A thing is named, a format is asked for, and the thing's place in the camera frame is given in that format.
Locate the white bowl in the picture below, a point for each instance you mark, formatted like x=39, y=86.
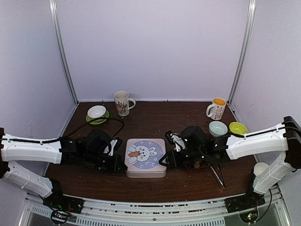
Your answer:
x=97, y=111

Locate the green saucer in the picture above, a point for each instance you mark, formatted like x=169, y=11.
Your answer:
x=99, y=121

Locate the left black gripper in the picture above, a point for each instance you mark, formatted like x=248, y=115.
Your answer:
x=117, y=160

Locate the light blue bowl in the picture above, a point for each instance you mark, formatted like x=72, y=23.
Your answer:
x=217, y=128

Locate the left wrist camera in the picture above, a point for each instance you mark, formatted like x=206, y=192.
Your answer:
x=114, y=145

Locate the yellow interior mug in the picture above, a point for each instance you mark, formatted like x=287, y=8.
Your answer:
x=216, y=109

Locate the front metal rail base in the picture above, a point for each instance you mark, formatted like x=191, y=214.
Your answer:
x=212, y=212

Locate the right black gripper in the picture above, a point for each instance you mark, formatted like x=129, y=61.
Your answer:
x=170, y=156

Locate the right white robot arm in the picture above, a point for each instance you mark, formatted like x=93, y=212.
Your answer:
x=284, y=138

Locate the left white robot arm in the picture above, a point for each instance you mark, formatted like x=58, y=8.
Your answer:
x=96, y=150

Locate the right aluminium frame post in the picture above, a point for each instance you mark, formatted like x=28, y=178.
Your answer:
x=246, y=41

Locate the red chocolate tray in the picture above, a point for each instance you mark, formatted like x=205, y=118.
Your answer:
x=195, y=167

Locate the metal tongs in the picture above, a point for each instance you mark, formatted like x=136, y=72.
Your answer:
x=218, y=174

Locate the bunny print tin lid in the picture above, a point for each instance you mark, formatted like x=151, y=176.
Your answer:
x=142, y=156

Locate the lime green bowl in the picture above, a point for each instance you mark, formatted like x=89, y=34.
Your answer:
x=237, y=128

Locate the white divided tin box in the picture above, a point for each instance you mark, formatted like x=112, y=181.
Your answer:
x=145, y=174

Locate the tall coral print mug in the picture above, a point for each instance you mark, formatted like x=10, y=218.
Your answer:
x=123, y=103

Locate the white bowl off table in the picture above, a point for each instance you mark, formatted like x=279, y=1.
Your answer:
x=259, y=168

